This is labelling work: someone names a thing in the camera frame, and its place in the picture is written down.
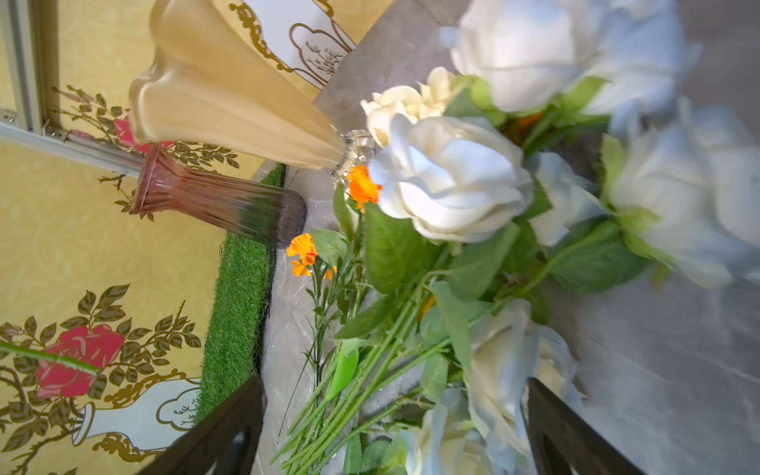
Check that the cream rose flower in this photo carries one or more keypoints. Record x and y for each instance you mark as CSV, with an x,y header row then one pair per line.
x,y
430,99

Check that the cream fluted glass vase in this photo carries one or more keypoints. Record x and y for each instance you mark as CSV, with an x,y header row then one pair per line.
x,y
206,85

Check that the orange carnation flower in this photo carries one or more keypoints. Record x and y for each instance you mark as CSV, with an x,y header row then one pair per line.
x,y
305,255

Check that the orange marigold flower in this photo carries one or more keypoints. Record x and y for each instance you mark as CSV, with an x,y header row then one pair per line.
x,y
361,187

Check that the white rose near stems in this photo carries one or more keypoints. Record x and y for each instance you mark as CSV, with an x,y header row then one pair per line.
x,y
506,351

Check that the green artificial grass mat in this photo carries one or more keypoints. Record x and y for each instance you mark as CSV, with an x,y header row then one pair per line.
x,y
234,341

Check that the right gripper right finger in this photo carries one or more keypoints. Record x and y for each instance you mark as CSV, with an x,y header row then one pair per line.
x,y
563,443

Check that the purple ribbed glass vase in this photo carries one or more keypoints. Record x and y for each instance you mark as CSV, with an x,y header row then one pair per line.
x,y
270,215

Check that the white rose flower large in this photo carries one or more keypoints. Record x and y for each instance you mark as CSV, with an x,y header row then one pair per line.
x,y
529,52

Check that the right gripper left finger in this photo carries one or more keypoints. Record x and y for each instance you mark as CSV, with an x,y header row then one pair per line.
x,y
225,442

